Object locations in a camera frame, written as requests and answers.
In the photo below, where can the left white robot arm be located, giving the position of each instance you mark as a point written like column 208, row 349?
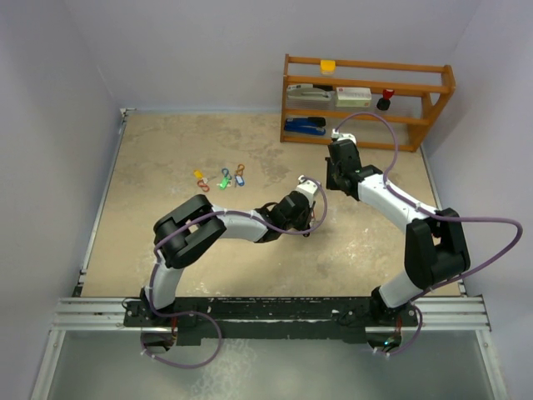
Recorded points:
column 186, row 233

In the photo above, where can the white cardboard box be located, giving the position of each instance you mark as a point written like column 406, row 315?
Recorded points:
column 353, row 97

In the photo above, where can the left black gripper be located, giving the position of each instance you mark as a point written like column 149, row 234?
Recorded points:
column 306, row 217

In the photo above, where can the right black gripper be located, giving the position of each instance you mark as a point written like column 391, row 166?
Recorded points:
column 331, row 184

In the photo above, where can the red S carabiner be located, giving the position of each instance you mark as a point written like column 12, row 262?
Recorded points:
column 203, row 186

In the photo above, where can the red black stamp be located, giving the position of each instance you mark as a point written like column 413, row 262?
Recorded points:
column 384, row 102

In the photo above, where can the blue key tag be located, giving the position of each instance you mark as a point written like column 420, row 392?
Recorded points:
column 239, row 180

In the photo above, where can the blue stapler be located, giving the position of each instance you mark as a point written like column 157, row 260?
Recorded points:
column 315, row 126

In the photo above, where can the teal S carabiner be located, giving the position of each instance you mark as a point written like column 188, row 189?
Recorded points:
column 226, row 173

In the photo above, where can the yellow lid jar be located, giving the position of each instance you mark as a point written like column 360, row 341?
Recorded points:
column 327, row 67

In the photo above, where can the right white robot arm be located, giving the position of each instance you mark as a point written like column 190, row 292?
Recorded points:
column 435, row 247

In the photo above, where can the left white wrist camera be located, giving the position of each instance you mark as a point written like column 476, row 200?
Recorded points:
column 308, row 188

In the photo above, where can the wooden shelf rack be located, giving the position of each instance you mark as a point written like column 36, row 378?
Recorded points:
column 407, row 94

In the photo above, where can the green key tag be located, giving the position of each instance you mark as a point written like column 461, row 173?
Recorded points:
column 224, row 183

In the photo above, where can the grey stapler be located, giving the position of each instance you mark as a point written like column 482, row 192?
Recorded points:
column 308, row 92

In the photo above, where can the orange S carabiner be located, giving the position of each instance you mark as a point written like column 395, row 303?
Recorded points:
column 240, row 170

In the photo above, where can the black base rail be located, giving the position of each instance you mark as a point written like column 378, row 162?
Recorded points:
column 348, row 319

